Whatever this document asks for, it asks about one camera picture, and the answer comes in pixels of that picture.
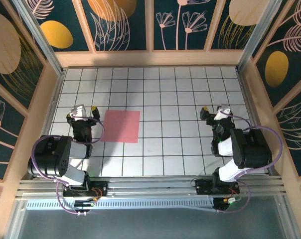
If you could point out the aluminium side rail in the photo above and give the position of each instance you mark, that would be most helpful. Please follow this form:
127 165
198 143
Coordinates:
48 124
253 117

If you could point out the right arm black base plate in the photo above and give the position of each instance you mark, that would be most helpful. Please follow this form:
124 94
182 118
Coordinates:
202 186

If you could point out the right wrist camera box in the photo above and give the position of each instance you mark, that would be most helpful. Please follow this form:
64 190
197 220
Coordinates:
222 113

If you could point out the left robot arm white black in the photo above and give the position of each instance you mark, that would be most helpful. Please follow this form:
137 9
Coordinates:
50 159

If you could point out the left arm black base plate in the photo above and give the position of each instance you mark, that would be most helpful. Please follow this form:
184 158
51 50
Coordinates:
100 186

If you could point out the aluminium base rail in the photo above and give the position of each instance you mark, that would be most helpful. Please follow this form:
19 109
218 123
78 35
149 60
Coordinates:
153 188

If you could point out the white grid mat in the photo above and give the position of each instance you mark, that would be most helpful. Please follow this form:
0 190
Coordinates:
165 99

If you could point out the aluminium corner post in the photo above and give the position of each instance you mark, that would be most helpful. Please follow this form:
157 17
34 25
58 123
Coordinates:
41 39
257 35

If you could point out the black electronics module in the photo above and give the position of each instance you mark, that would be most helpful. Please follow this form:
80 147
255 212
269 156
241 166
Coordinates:
84 203
221 205

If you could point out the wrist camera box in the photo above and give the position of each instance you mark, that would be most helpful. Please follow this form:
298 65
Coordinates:
78 110
222 113

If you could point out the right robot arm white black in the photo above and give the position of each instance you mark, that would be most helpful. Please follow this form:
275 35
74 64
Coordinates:
252 149

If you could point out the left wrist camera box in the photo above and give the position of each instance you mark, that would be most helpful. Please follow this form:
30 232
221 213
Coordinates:
78 110

